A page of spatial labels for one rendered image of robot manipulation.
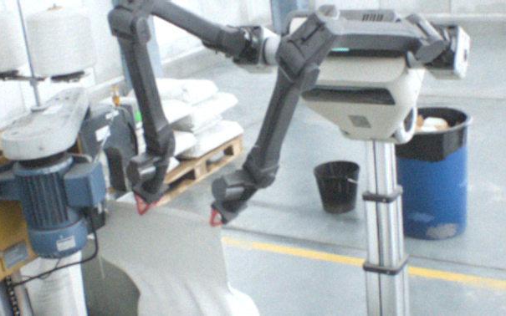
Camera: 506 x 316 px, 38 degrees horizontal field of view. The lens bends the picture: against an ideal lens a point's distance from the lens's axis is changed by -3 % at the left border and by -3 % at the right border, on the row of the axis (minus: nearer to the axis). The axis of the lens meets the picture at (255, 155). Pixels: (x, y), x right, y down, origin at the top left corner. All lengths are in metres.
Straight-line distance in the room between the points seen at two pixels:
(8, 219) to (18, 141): 0.29
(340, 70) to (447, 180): 2.10
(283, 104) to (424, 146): 2.39
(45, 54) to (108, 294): 1.35
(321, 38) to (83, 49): 0.63
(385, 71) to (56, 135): 0.89
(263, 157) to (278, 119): 0.14
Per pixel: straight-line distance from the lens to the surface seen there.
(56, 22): 1.89
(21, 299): 2.20
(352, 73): 2.10
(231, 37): 2.11
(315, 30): 1.60
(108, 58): 8.12
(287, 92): 1.66
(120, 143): 2.32
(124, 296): 2.96
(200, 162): 5.47
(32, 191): 1.89
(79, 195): 1.87
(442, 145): 4.04
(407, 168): 4.12
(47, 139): 1.83
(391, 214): 2.44
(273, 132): 1.76
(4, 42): 2.10
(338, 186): 4.58
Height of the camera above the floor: 1.87
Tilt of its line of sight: 19 degrees down
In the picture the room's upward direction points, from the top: 7 degrees counter-clockwise
